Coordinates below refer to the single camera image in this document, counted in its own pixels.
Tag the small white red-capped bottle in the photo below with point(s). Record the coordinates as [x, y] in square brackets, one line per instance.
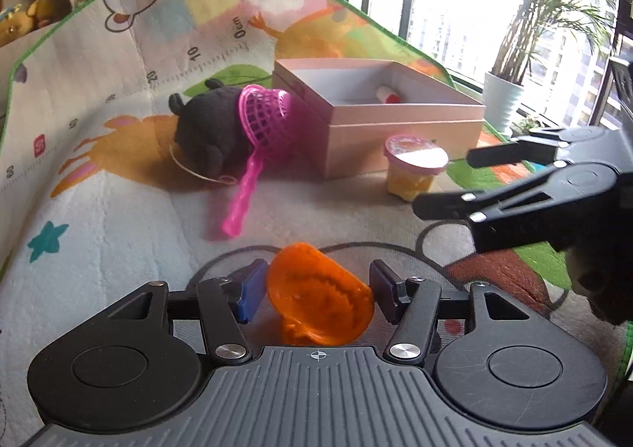
[388, 95]

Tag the pink cardboard box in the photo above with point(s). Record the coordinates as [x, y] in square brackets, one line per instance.
[376, 130]

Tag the black plush toy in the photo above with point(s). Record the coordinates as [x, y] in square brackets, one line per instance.
[207, 125]

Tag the orange scalloped toy cup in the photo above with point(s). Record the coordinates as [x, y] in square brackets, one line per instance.
[316, 293]

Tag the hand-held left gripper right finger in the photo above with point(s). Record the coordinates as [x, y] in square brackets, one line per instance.
[383, 289]

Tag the colourful printed play mat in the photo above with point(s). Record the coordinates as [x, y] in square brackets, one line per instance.
[123, 209]

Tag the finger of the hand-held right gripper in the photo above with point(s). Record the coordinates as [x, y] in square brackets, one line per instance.
[494, 155]
[494, 214]

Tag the pink toy net scoop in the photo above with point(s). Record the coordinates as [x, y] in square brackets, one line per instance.
[264, 113]

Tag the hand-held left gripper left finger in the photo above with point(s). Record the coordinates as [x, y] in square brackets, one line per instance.
[252, 293]

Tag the potted palm in white pot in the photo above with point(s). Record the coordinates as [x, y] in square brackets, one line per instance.
[502, 96]

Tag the yellow cup with pink lid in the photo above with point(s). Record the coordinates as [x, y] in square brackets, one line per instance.
[415, 170]

